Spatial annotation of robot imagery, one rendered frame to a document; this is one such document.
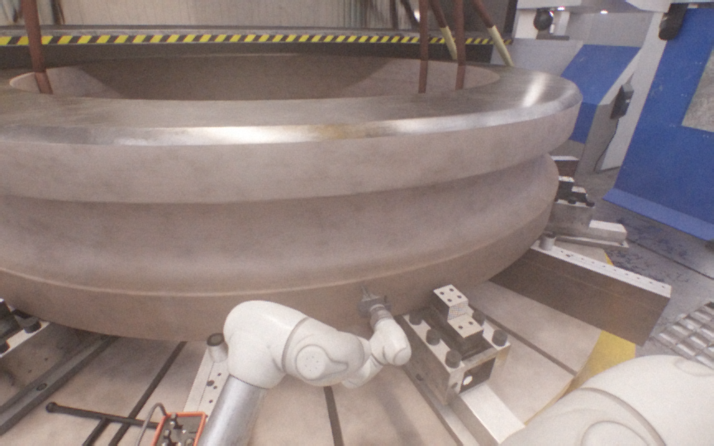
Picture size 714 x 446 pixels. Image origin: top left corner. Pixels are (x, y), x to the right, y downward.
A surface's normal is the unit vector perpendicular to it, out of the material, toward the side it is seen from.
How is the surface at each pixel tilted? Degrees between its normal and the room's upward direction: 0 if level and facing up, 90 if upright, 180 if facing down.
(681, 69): 90
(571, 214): 90
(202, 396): 0
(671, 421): 20
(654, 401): 9
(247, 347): 44
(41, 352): 90
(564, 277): 90
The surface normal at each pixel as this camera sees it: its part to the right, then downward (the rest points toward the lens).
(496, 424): 0.02, -0.88
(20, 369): 0.95, 0.17
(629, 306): -0.65, 0.35
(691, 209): -0.90, 0.19
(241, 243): 0.11, 0.44
